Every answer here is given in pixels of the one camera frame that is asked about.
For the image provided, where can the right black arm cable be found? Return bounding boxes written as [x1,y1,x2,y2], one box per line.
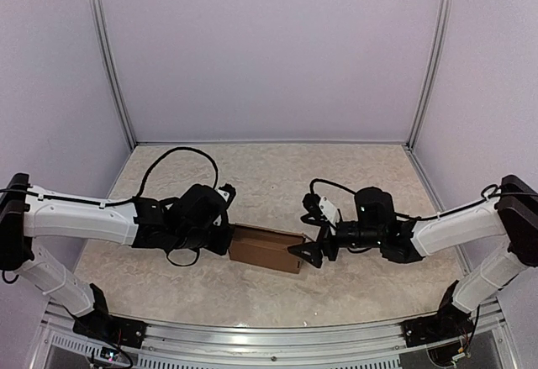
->
[308,177,538,254]

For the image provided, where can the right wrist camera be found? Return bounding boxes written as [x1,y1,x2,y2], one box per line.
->
[303,193,340,226]

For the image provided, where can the left aluminium frame post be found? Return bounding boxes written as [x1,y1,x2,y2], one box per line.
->
[89,0,138,150]

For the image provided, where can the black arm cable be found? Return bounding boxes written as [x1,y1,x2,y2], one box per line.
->
[0,146,219,267]
[308,177,538,254]

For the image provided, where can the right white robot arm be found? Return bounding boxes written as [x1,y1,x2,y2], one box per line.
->
[288,175,537,339]

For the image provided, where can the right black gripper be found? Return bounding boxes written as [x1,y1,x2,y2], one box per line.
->
[287,211,383,267]

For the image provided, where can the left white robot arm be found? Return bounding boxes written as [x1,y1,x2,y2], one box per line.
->
[1,173,236,340]

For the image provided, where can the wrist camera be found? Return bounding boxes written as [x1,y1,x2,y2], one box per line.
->
[217,183,236,208]
[303,193,340,226]

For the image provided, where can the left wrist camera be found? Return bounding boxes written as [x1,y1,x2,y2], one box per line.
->
[217,183,236,208]

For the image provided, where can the aluminium frame post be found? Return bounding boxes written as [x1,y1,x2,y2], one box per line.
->
[89,0,138,150]
[406,0,452,153]

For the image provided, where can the front aluminium rail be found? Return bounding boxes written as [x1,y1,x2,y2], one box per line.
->
[40,297,518,369]

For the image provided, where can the brown cardboard box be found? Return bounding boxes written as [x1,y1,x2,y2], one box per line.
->
[229,224,306,274]

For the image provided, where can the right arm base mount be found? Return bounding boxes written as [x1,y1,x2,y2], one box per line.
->
[401,314,474,348]

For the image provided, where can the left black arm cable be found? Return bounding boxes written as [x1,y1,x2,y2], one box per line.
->
[0,146,219,267]

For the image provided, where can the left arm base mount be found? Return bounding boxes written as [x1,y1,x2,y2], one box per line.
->
[73,311,148,349]

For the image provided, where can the right aluminium frame post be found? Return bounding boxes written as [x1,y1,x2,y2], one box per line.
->
[406,0,452,153]

